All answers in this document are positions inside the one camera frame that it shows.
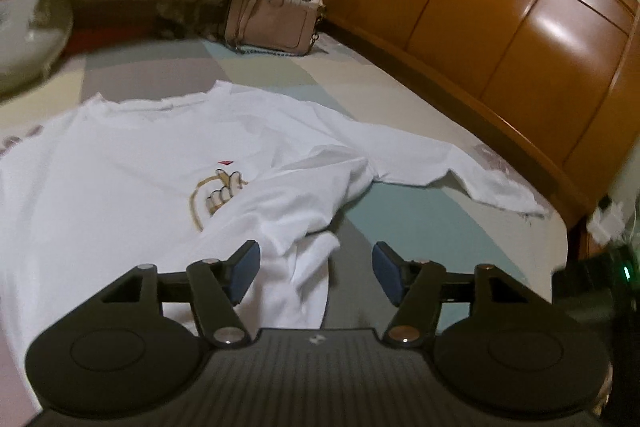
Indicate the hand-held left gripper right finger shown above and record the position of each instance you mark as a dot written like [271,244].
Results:
[387,272]

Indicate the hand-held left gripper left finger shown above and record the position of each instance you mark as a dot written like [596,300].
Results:
[245,269]

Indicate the white printed t-shirt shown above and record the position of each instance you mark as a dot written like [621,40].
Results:
[125,157]

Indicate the white power plug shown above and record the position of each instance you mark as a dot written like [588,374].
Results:
[607,222]

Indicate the dark device with green light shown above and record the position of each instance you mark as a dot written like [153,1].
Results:
[620,287]

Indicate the pink handbag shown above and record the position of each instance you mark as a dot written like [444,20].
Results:
[275,24]

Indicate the dark patterned scrunchie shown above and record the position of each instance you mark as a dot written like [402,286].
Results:
[175,19]

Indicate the wooden headboard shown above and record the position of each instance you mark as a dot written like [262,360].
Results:
[475,7]

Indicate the grey donut cushion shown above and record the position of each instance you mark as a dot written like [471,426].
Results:
[25,47]

